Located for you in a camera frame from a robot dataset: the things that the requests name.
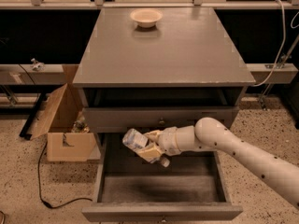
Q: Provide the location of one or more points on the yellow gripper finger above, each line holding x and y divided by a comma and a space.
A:
153, 135
151, 153

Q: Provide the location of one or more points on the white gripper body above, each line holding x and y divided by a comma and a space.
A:
168, 141

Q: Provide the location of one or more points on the clear plastic water bottle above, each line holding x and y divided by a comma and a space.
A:
135, 140

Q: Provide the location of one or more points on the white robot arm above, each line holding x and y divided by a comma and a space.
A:
281, 176

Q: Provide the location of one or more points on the open grey middle drawer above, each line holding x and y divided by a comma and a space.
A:
129, 189

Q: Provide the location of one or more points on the closed grey top drawer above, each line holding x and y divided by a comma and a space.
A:
119, 120

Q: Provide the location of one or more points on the grey drawer cabinet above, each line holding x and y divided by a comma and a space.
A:
186, 59

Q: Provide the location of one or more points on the open cardboard box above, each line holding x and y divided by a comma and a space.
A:
57, 119

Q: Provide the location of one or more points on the white bowl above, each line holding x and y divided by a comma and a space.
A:
146, 17

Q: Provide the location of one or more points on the black bar on floor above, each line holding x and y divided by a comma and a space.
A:
24, 131

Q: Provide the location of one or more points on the small clear object on rail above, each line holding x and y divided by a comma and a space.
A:
36, 65

